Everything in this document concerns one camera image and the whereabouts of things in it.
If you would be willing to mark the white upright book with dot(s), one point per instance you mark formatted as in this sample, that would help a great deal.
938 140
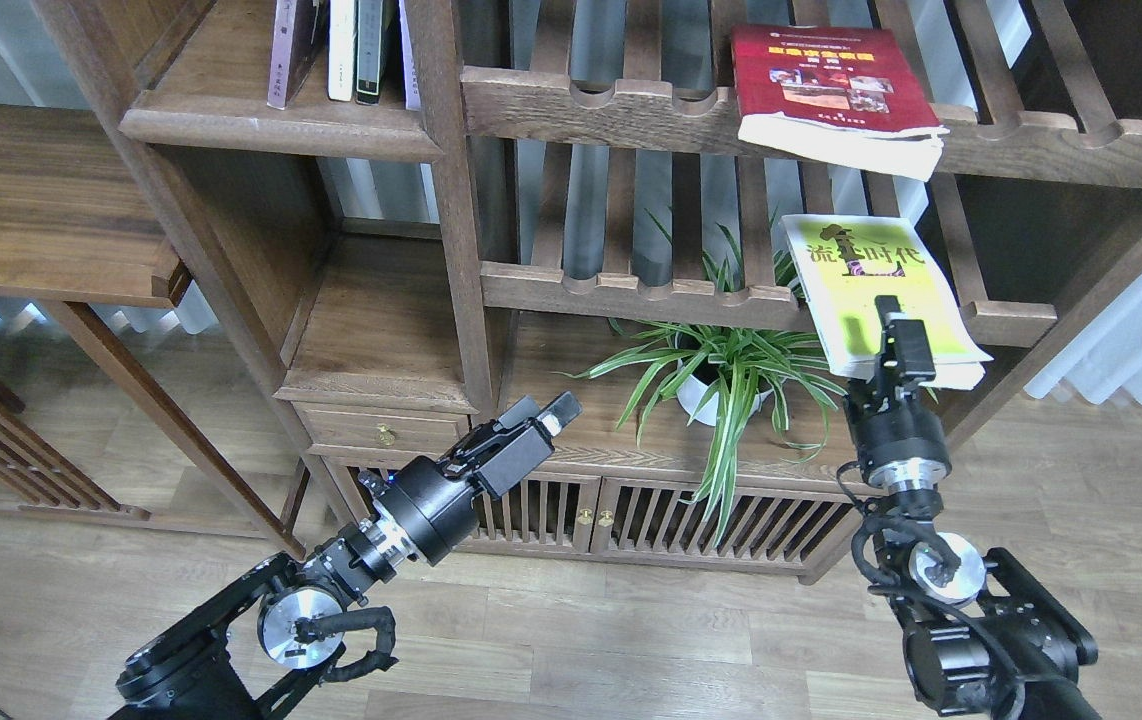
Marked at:
341 54

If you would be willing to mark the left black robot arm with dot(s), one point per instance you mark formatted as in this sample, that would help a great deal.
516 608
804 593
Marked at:
313 615

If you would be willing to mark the green spider plant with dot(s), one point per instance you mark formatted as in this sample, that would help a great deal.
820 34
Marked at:
668 351

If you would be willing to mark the wooden side table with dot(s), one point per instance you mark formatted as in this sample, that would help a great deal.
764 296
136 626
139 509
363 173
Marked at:
75 232

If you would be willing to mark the dark brown book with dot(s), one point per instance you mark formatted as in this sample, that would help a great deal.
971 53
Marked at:
300 29

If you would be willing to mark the dark green upright book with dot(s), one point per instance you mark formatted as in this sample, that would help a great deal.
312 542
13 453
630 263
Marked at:
374 34

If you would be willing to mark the red book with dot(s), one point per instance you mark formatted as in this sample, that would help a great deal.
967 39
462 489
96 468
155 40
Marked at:
843 96

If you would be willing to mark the dark wooden bookshelf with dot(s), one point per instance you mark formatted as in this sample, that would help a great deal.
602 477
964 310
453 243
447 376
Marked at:
392 275

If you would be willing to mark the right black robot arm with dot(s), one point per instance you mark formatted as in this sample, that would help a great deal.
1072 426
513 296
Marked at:
980 634

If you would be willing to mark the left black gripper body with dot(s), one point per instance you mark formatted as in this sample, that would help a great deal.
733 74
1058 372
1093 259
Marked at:
500 454

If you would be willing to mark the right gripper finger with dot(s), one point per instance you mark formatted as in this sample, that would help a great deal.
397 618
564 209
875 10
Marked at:
888 309

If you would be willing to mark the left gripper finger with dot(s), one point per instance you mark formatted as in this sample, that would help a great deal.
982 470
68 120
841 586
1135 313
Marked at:
555 417

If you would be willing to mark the yellow green book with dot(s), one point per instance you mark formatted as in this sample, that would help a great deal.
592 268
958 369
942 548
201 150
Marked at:
844 263

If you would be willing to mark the pale upright book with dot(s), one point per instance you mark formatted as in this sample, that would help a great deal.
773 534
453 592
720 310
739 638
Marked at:
413 100

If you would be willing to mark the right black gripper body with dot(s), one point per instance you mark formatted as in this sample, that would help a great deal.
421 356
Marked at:
905 361

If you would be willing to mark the white plant pot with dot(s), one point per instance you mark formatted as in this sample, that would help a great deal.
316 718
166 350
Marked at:
719 395

